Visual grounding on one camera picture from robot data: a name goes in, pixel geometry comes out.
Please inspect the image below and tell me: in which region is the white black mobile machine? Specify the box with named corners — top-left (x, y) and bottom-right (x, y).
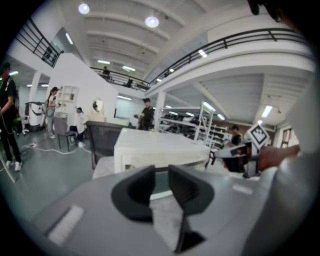
top-left (24, 101), bottom-right (47, 132)

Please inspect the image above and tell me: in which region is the white oven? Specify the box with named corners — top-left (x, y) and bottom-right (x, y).
top-left (113, 127), bottom-right (212, 175)

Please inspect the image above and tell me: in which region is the white wall shelf unit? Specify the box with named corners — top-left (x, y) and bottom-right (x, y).
top-left (58, 85), bottom-right (80, 118)

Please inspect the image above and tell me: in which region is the grey upholstered chair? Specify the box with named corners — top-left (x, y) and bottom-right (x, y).
top-left (53, 116), bottom-right (76, 152)

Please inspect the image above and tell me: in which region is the round mirror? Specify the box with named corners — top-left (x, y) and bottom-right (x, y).
top-left (92, 97), bottom-right (105, 112)

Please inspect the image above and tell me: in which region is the white vanity dresser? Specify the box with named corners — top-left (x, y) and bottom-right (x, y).
top-left (87, 109), bottom-right (106, 123)

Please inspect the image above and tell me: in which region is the black balcony railing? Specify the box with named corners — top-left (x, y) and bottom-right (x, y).
top-left (89, 28), bottom-right (310, 91)
top-left (16, 17), bottom-right (65, 68)

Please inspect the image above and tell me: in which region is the white floor cable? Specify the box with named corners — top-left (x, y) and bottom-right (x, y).
top-left (21, 142), bottom-right (92, 155)

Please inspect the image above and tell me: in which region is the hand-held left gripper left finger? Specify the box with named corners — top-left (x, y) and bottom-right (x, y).
top-left (32, 165), bottom-right (175, 256)

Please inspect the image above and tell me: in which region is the white shelving rack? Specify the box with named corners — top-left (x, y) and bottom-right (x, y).
top-left (159, 101), bottom-right (217, 148)

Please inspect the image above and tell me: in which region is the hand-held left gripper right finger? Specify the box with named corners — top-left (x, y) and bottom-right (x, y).
top-left (168, 164), bottom-right (266, 256)

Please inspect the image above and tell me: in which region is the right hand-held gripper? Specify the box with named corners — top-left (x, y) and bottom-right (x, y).
top-left (208, 123), bottom-right (271, 177)

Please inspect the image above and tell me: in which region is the person's right hand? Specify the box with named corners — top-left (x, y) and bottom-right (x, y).
top-left (257, 144), bottom-right (301, 171)

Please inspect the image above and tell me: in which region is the group of black white devices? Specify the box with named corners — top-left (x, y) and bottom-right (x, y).
top-left (161, 113), bottom-right (201, 140)

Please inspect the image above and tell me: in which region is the black mesh chair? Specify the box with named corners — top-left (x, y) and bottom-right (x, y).
top-left (86, 121), bottom-right (131, 171)

